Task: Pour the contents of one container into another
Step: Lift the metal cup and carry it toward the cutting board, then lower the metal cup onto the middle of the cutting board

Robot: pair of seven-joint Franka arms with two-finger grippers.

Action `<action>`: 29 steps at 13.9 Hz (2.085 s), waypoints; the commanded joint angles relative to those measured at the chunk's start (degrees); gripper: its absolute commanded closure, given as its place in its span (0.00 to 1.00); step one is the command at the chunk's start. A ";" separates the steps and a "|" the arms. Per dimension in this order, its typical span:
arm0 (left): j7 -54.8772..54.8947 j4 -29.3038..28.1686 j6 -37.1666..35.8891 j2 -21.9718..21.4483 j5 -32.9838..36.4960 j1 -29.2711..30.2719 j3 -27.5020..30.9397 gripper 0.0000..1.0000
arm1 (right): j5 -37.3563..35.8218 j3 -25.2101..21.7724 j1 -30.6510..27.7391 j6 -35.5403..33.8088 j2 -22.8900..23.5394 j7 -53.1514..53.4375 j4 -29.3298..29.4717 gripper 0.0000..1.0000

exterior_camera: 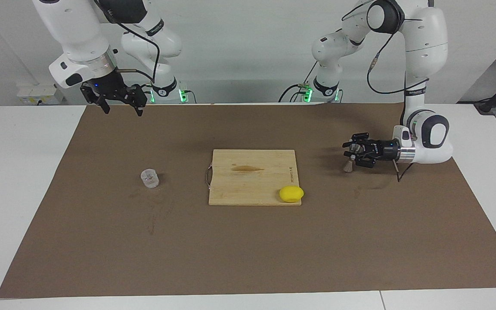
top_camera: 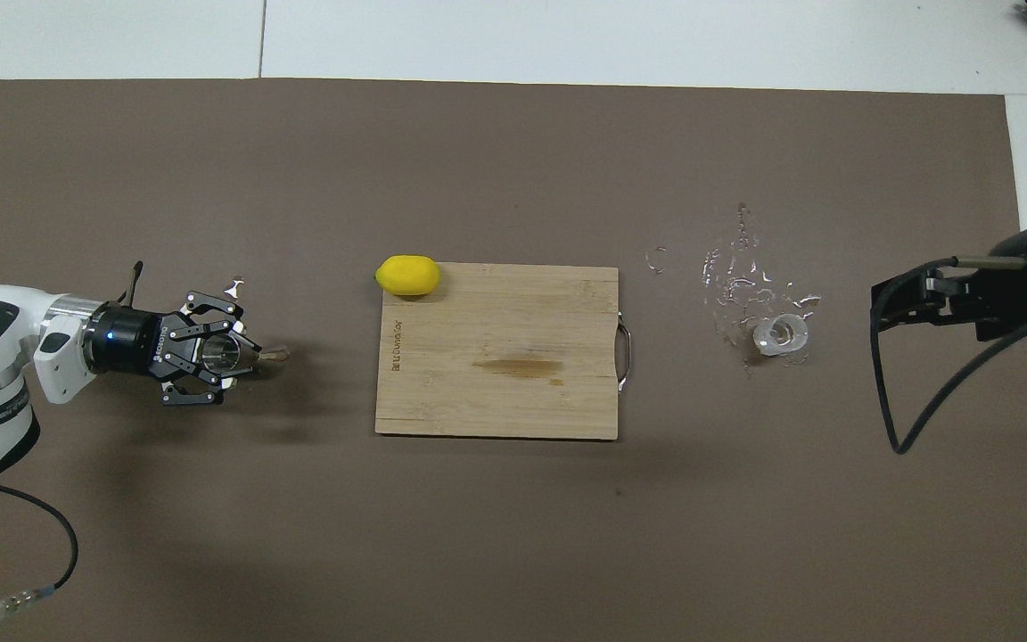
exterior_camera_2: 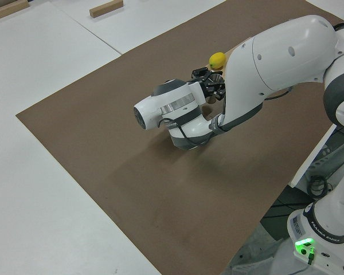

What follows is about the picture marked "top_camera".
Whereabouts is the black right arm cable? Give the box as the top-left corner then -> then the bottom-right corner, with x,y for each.
868,256 -> 1027,456

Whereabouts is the steel double jigger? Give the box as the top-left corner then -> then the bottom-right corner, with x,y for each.
200,333 -> 290,377

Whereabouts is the yellow lemon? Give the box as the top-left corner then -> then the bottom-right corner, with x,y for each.
375,255 -> 441,297

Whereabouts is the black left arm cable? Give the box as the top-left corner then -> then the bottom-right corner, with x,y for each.
0,261 -> 142,630

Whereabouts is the bamboo cutting board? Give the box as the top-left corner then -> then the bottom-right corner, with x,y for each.
374,261 -> 632,441

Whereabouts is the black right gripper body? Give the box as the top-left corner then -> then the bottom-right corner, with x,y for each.
975,226 -> 1027,342

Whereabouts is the brown table mat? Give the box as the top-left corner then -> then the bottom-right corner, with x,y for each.
0,78 -> 1027,642

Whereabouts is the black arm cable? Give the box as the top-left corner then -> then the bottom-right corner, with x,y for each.
868,256 -> 1027,456
0,261 -> 142,630

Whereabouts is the clear glass cup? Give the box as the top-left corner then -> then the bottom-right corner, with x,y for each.
752,312 -> 810,358

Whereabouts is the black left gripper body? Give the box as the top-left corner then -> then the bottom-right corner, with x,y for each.
87,308 -> 189,377

